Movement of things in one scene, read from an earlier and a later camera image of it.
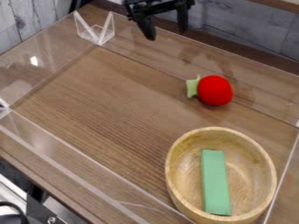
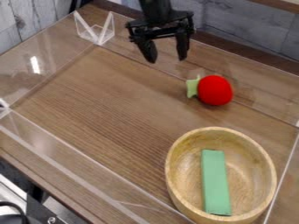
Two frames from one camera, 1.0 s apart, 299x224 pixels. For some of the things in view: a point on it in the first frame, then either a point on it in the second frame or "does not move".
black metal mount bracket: [39, 213] does not move
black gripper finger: [142, 14] → [149, 49]
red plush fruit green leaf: [212, 88] does not move
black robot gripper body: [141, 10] → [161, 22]
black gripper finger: [182, 7] → [182, 45]
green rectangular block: [216, 183] does not move
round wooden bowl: [250, 171] does not move
